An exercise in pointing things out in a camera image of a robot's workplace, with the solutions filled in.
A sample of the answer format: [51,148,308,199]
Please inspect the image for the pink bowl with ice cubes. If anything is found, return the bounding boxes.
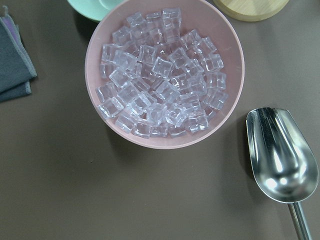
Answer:
[84,0,245,150]

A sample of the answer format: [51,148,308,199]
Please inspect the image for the green bowl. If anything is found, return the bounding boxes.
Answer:
[67,0,123,22]

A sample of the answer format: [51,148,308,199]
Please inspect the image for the steel ice scoop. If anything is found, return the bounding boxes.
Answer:
[246,107,319,240]

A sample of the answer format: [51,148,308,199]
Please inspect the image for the wooden cup tree stand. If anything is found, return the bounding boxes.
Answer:
[212,0,289,22]

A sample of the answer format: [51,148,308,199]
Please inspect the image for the grey folded cloth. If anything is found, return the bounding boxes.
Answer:
[0,5,37,102]

